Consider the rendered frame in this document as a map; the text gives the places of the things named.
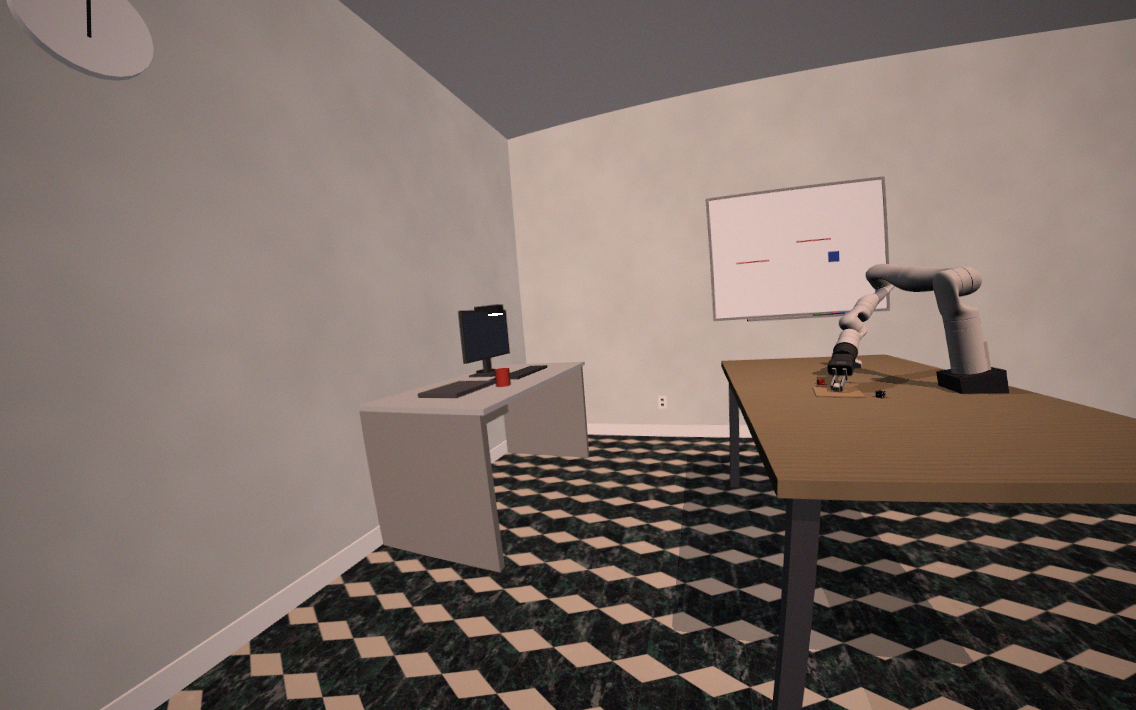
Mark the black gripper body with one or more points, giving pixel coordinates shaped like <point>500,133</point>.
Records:
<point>844,356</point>

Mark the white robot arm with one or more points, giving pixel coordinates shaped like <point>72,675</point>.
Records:
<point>968,351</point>

